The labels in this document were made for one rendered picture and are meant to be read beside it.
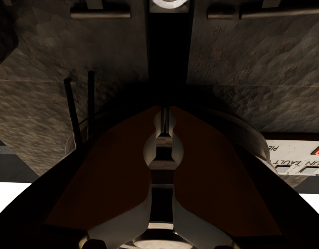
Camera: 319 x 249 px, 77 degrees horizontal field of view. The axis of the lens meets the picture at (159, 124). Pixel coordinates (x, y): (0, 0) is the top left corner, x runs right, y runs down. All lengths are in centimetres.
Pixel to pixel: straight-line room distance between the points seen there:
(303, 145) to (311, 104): 13
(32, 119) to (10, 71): 21
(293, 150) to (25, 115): 67
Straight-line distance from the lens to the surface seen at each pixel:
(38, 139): 66
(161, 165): 30
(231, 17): 27
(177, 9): 31
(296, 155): 65
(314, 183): 934
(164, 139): 27
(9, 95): 55
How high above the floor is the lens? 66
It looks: 50 degrees up
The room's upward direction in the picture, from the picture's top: 179 degrees clockwise
